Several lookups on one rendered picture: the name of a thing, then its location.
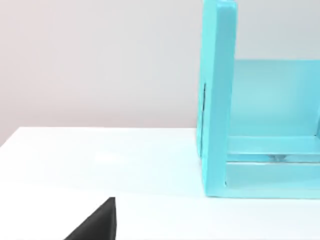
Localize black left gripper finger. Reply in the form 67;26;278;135
62;196;118;240

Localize light blue rack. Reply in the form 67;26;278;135
195;0;320;200

